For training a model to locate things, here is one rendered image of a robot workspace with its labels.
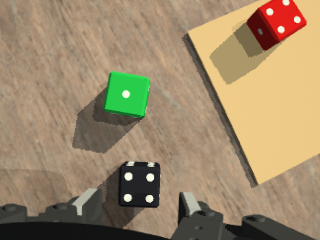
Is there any black die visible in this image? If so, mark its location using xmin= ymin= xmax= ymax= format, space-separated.
xmin=118 ymin=161 xmax=161 ymax=208

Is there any tan flat mat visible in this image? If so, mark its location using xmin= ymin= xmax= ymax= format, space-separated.
xmin=187 ymin=0 xmax=320 ymax=185

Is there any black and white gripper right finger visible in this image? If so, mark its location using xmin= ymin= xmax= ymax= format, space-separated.
xmin=170 ymin=192 xmax=316 ymax=240

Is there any green die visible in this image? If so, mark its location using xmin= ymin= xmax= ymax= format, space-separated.
xmin=103 ymin=71 xmax=150 ymax=118

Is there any red die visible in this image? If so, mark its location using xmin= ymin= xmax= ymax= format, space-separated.
xmin=247 ymin=0 xmax=307 ymax=51

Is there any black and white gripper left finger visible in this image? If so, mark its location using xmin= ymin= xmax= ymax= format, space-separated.
xmin=0 ymin=188 xmax=102 ymax=225

